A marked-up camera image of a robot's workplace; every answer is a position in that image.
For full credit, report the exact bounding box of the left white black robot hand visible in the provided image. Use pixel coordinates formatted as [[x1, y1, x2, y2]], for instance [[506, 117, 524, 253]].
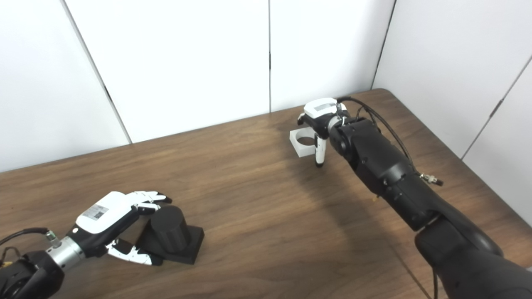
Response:
[[45, 191, 172, 271]]

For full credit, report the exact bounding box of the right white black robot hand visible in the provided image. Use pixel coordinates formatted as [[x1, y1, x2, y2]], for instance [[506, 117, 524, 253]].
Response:
[[297, 98, 350, 168]]

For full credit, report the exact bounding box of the white square piece with hole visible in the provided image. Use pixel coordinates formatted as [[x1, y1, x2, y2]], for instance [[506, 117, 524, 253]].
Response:
[[289, 127, 318, 158]]

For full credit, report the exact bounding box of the black peg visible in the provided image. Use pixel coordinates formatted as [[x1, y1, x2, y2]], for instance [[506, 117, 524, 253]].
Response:
[[135, 206, 205, 265]]

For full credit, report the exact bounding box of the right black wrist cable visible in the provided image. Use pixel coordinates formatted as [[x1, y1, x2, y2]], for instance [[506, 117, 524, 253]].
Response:
[[337, 96, 444, 186]]

